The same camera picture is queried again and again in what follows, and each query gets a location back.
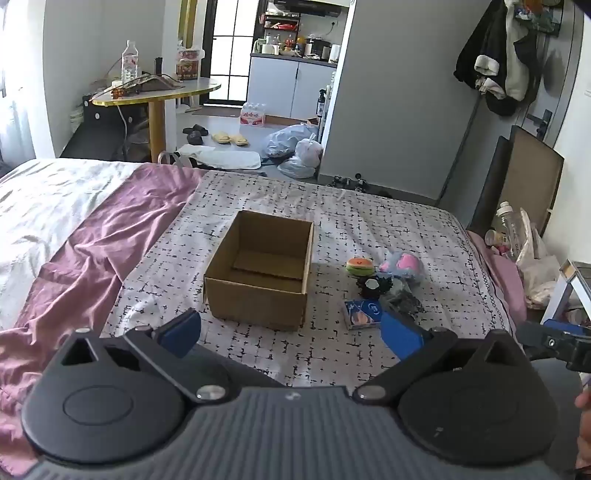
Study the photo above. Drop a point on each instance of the grey pink plush toy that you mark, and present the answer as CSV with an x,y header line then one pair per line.
x,y
401,265

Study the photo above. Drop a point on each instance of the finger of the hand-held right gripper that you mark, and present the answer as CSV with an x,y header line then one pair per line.
x,y
538,336

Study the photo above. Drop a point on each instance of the brown cardboard sheet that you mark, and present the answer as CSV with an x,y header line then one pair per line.
x,y
531,180

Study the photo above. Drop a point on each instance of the white kitchen cabinet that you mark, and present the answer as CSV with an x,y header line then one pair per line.
x,y
291,87

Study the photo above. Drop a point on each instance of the clear plastic bottle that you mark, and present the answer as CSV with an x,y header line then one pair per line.
x,y
510,226

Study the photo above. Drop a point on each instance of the paper towel roll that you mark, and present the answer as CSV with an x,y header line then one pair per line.
x,y
334,53

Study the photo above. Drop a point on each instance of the person's right hand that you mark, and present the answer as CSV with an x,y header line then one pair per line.
x,y
584,415

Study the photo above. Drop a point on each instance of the black spray bottle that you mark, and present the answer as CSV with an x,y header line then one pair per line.
x,y
320,102

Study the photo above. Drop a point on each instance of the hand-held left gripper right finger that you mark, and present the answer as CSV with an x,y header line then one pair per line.
x,y
400,338

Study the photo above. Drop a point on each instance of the clear grey plastic bag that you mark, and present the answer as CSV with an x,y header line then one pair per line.
x,y
295,168

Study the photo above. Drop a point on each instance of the pink bed sheet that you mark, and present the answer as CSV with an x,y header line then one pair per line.
x,y
92,258

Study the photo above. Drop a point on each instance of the silver blue step ladder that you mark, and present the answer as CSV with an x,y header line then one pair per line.
x,y
572,286

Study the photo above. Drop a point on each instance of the black low bench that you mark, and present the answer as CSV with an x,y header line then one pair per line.
x,y
99,136

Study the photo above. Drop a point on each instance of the white plastic bag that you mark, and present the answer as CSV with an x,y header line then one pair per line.
x,y
308,151

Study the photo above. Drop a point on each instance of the pack of water bottles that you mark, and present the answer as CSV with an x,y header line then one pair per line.
x,y
252,114

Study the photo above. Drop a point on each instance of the hamburger plush toy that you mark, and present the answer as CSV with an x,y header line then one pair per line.
x,y
360,266

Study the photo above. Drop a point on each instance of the round yellow-edged table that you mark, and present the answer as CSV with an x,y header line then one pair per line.
x,y
157,92

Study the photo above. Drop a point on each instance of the grey sneaker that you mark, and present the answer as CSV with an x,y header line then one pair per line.
x,y
353,181

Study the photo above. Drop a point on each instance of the black slipper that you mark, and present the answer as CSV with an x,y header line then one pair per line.
x,y
194,137
199,129

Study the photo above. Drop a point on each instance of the black range hood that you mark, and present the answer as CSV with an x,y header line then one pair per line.
x,y
304,6

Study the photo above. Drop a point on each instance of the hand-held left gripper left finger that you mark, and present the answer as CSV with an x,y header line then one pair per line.
x,y
182,331

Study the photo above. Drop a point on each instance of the hanging black white clothes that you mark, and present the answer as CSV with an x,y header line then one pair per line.
x,y
503,50

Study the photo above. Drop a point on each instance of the white blanket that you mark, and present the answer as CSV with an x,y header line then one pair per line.
x,y
51,203

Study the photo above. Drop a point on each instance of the white floor towel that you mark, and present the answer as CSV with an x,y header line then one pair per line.
x,y
221,157

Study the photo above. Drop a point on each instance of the blue tissue pack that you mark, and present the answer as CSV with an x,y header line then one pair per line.
x,y
362,314

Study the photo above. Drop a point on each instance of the white tote bag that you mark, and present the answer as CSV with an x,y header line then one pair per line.
x,y
178,157

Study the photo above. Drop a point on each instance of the clear water bottle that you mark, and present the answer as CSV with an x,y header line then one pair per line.
x,y
129,62

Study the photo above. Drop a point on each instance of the brown cardboard box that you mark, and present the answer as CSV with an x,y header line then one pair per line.
x,y
261,270

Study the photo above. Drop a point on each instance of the cream plastic bag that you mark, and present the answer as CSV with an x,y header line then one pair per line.
x,y
538,267

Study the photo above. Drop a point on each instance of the blue-grey plastic bag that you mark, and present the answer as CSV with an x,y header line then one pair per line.
x,y
286,138

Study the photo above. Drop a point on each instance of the yellow slipper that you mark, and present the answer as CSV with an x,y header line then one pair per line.
x,y
240,139
221,137

